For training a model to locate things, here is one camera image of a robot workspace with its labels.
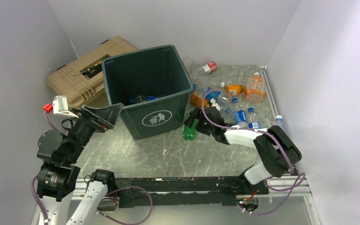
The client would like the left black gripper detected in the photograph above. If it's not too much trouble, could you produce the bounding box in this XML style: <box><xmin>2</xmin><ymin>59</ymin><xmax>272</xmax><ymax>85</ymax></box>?
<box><xmin>64</xmin><ymin>102</ymin><xmax>123</xmax><ymax>163</ymax></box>

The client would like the green plastic bottle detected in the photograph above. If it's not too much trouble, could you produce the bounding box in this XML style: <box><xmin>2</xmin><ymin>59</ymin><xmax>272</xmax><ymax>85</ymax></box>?
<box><xmin>182</xmin><ymin>125</ymin><xmax>196</xmax><ymax>141</ymax></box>

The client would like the blue label water bottle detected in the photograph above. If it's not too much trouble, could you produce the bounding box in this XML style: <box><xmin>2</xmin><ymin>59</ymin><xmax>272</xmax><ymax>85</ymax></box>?
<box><xmin>231</xmin><ymin>97</ymin><xmax>248</xmax><ymax>127</ymax></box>

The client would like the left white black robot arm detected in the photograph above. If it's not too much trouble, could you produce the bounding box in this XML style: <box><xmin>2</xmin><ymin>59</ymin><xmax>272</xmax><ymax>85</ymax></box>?
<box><xmin>30</xmin><ymin>100</ymin><xmax>124</xmax><ymax>225</ymax></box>

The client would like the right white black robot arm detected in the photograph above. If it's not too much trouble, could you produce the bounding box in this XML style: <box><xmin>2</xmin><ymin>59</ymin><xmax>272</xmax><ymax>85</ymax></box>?
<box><xmin>184</xmin><ymin>107</ymin><xmax>302</xmax><ymax>195</ymax></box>

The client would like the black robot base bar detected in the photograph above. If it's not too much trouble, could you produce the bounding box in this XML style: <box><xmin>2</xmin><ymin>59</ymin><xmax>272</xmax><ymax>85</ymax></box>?
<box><xmin>106</xmin><ymin>176</ymin><xmax>269</xmax><ymax>209</ymax></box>

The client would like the dark green plastic bin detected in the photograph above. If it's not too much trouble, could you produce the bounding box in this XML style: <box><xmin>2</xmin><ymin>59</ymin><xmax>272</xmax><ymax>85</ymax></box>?
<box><xmin>102</xmin><ymin>45</ymin><xmax>194</xmax><ymax>140</ymax></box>

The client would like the amber orange tea bottle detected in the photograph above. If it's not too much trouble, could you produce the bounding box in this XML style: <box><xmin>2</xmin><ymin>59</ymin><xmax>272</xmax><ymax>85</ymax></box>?
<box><xmin>190</xmin><ymin>91</ymin><xmax>213</xmax><ymax>108</ymax></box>

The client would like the tan plastic toolbox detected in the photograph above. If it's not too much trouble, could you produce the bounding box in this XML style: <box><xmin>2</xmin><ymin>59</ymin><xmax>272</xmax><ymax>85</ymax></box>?
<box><xmin>46</xmin><ymin>36</ymin><xmax>137</xmax><ymax>108</ymax></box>

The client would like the clear bottle red label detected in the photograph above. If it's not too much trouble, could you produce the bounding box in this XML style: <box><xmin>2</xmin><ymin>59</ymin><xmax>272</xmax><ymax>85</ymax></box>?
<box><xmin>189</xmin><ymin>61</ymin><xmax>218</xmax><ymax>78</ymax></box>

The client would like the orange juice bottle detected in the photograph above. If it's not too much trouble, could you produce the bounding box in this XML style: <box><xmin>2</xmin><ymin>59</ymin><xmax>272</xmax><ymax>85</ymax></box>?
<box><xmin>223</xmin><ymin>84</ymin><xmax>246</xmax><ymax>96</ymax></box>

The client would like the large orange label bottle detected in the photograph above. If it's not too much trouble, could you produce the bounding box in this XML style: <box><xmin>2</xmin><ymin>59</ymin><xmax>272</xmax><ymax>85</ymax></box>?
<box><xmin>245</xmin><ymin>72</ymin><xmax>266</xmax><ymax>104</ymax></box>

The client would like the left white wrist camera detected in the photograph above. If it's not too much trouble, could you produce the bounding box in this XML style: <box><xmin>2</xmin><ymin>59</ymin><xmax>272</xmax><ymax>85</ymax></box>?
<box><xmin>52</xmin><ymin>95</ymin><xmax>79</xmax><ymax>118</ymax></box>

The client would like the clear bottle by wall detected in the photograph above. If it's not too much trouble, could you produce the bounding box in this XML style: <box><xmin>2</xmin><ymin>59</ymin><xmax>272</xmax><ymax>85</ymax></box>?
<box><xmin>273</xmin><ymin>115</ymin><xmax>285</xmax><ymax>131</ymax></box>

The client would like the aluminium frame rail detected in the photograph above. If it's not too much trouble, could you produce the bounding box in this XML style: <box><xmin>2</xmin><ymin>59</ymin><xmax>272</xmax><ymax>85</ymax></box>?
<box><xmin>258</xmin><ymin>66</ymin><xmax>279</xmax><ymax>118</ymax></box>

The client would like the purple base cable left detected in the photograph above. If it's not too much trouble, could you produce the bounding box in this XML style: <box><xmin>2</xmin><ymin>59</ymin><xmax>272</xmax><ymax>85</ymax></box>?
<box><xmin>95</xmin><ymin>186</ymin><xmax>153</xmax><ymax>225</ymax></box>

